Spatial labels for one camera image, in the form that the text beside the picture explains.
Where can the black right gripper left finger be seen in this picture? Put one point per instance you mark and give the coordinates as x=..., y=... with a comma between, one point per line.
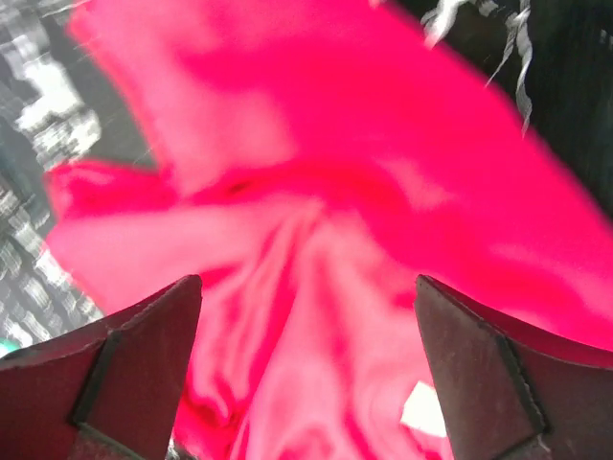
x=108, y=390

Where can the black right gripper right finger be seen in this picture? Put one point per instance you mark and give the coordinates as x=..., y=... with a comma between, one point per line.
x=510, y=390

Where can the pink t shirt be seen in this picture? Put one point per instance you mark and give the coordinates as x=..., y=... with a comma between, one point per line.
x=314, y=159

